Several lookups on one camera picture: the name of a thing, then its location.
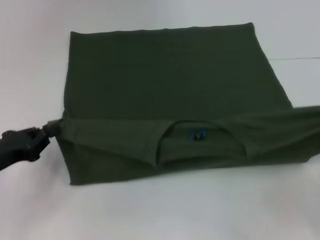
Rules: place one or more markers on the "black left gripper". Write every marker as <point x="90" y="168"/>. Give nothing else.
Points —
<point x="17" y="147"/>

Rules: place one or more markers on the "dark green FREE t-shirt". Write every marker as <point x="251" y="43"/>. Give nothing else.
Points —
<point x="160" y="87"/>

